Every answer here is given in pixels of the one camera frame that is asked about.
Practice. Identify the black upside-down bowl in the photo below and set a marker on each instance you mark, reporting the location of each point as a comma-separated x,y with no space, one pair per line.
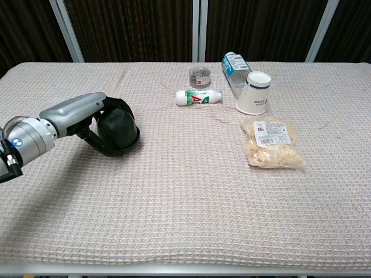
117,130

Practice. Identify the beige waffle tablecloth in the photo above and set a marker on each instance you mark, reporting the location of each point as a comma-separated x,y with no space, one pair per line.
185,188

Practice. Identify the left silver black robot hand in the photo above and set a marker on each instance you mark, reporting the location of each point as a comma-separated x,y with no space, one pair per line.
72,114

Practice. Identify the small white green-label bottle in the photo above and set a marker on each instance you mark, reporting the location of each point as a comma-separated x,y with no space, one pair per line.
197,98

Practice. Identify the round clear pin box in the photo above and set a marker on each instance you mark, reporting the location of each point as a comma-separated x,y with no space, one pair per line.
199,77

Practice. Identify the clear bag of snacks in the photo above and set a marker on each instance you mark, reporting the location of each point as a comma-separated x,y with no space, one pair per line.
272,144

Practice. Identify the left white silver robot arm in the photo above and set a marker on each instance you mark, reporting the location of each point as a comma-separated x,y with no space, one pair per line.
26,142

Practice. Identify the clear blue-label water bottle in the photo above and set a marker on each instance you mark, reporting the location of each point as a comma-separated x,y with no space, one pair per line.
234,69

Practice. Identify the white paper cup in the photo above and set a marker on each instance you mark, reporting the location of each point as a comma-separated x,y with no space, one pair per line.
255,97

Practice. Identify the grey aluminium frame post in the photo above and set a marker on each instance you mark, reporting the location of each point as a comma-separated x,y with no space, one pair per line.
321,32
200,29
66,32

